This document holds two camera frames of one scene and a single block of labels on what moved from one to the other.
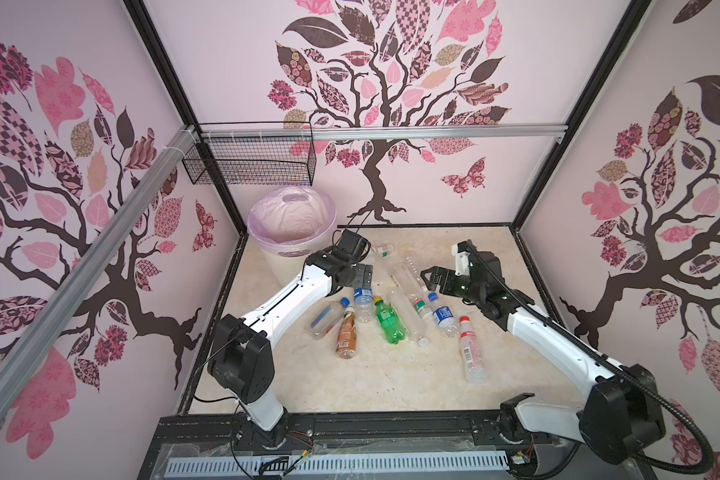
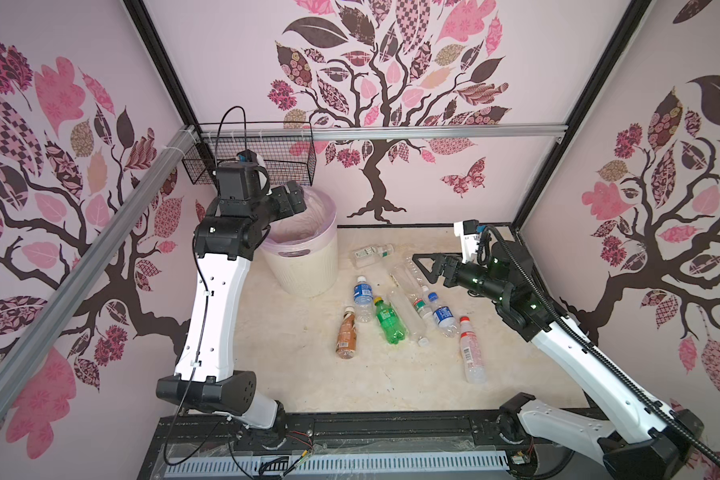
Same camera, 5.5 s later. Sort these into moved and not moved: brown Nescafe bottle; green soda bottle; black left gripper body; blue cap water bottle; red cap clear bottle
Moved: black left gripper body
Not moved: brown Nescafe bottle; blue cap water bottle; red cap clear bottle; green soda bottle
